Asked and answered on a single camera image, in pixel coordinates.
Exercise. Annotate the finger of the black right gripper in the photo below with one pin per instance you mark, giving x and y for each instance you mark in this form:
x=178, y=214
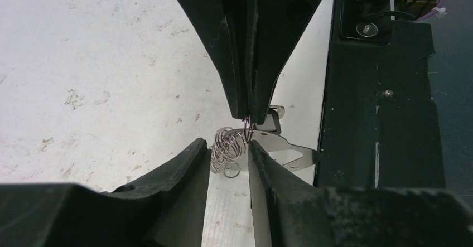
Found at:
x=276, y=28
x=226, y=28

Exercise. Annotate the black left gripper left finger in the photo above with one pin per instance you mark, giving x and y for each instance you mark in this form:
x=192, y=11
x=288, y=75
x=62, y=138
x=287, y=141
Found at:
x=164, y=207

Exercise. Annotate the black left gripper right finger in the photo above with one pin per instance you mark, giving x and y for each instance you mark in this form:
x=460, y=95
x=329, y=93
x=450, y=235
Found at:
x=287, y=211

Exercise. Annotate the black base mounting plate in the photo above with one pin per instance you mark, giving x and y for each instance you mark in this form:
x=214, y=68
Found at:
x=379, y=125

